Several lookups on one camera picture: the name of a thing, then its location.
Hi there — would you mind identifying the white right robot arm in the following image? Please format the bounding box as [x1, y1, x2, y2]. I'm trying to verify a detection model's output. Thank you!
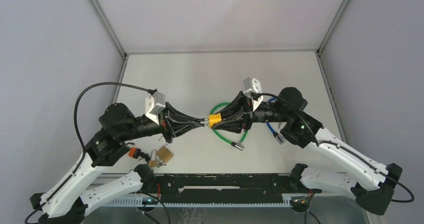
[209, 87, 403, 216]

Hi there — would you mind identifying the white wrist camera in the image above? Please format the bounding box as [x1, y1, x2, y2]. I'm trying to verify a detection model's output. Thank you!
[242, 77, 264, 112]
[145, 91, 166, 125]

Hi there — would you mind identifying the green cable lock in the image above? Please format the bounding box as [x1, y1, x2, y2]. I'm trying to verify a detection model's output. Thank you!
[209, 102, 248, 151]

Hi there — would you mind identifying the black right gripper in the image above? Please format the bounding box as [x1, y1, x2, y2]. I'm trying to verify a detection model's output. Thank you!
[211, 91, 289, 135]

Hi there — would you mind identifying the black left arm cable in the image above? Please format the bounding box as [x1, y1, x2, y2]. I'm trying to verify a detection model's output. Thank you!
[24, 82, 158, 224]

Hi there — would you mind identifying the yellow tag padlock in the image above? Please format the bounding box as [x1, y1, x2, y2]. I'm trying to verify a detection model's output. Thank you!
[203, 113, 222, 129]

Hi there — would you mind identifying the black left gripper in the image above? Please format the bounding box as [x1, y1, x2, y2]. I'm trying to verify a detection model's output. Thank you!
[123, 101, 204, 143]

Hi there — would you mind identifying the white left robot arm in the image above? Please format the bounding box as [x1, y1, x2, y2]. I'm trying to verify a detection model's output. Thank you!
[30, 103, 204, 224]

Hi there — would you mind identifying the small brass padlock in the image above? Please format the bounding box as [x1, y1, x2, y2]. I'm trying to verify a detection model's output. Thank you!
[148, 149, 157, 168]

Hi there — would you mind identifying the blue cable lock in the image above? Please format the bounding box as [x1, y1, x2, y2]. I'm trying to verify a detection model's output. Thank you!
[264, 97, 287, 145]

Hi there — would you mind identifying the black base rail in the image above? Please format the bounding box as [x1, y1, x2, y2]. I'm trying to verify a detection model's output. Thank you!
[151, 173, 310, 205]

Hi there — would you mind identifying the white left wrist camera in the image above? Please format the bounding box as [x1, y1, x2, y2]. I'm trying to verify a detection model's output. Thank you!
[145, 91, 166, 125]

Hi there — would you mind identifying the large brass padlock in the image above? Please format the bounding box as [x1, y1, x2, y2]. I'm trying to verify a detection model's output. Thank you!
[156, 144, 174, 163]

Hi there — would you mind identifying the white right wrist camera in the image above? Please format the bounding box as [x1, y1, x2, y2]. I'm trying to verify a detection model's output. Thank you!
[242, 77, 264, 112]

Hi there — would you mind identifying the orange black padlock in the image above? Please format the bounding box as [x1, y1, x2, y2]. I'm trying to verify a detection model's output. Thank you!
[128, 148, 151, 162]

